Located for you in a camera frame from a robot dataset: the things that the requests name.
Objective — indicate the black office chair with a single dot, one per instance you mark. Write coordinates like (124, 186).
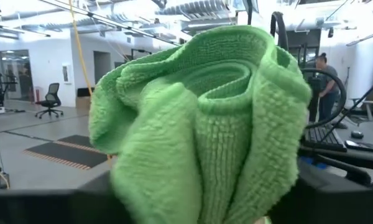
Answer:
(51, 99)

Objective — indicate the green microfiber towel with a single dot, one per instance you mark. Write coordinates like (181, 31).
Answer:
(205, 124)

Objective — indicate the black computer mouse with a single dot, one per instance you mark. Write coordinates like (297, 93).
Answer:
(357, 134)

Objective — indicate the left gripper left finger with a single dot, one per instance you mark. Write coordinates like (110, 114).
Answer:
(49, 207)

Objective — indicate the grey door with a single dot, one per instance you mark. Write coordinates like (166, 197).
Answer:
(102, 67)

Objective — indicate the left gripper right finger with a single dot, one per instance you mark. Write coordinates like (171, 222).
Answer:
(335, 205)

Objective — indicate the glass double door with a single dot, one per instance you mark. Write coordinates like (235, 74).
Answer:
(9, 74)

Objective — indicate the red fire extinguisher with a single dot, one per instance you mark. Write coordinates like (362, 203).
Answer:
(37, 96)

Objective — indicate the black hazard striped mat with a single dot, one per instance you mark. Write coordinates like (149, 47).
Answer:
(68, 155)
(77, 140)

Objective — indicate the black keyboard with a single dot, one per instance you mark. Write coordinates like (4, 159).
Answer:
(323, 138)

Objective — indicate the person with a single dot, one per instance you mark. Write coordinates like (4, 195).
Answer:
(328, 87)

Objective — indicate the black stand beam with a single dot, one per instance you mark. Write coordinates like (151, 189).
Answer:
(345, 155)

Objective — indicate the black diagonal rod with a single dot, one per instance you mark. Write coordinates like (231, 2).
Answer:
(354, 105)

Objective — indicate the white side table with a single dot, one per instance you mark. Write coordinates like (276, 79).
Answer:
(371, 105)

